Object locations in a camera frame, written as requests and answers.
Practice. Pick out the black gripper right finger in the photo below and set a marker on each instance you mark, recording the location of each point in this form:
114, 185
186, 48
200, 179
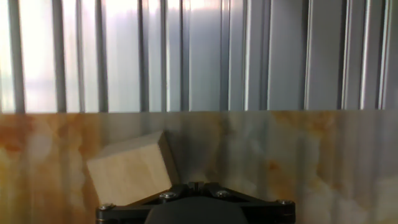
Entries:
270, 213

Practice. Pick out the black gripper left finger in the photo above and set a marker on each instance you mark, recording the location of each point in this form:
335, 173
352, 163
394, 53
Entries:
121, 214

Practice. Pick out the large light wooden cube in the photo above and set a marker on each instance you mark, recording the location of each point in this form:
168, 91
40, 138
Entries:
130, 174

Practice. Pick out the marble pattern mat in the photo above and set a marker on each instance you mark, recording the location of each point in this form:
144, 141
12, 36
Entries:
311, 171

